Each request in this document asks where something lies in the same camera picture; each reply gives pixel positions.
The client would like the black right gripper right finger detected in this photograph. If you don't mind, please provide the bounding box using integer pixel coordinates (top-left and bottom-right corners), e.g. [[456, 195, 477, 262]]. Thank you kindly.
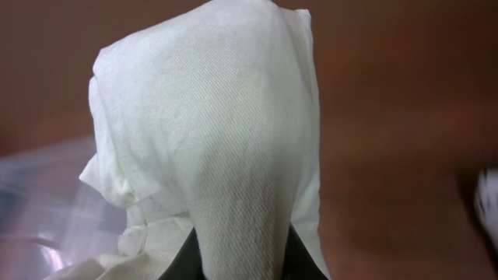
[[282, 226, 328, 280]]

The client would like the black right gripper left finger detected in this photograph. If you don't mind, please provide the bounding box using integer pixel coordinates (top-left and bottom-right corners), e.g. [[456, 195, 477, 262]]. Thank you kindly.
[[158, 229, 206, 280]]

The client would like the cream cloth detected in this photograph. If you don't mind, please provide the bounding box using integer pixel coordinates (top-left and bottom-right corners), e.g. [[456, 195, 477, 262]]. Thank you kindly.
[[54, 0, 329, 279]]

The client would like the white printed t-shirt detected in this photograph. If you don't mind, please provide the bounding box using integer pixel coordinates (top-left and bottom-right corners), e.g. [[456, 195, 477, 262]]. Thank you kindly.
[[475, 170, 498, 250]]

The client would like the clear plastic storage container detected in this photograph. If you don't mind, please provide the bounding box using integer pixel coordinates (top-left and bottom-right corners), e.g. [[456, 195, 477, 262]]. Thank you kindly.
[[1, 137, 126, 279]]

